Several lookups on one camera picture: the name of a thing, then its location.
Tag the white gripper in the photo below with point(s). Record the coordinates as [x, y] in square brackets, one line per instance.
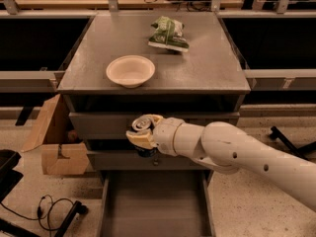
[164, 133]

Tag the blue pepsi can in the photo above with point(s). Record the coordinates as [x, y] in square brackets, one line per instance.
[140, 124]

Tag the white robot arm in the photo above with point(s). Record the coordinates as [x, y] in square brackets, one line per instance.
[225, 148]

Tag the middle grey drawer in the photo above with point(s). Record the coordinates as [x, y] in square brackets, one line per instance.
[130, 160]

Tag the top grey drawer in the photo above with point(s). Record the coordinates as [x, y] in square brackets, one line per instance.
[106, 125]

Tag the grey drawer cabinet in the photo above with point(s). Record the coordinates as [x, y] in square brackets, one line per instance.
[206, 78]

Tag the open bottom grey drawer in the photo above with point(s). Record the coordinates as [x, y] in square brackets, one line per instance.
[156, 204]

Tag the white paper bowl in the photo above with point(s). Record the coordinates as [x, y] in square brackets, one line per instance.
[130, 71]

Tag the brown cardboard box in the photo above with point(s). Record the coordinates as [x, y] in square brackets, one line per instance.
[52, 134]

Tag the green chip bag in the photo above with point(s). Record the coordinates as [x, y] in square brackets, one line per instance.
[168, 33]

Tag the black chair base leg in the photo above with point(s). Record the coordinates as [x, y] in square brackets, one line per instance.
[77, 208]

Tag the black bin at left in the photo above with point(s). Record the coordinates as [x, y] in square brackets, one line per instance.
[9, 178]

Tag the black stand leg right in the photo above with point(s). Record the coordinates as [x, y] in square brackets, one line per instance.
[300, 152]

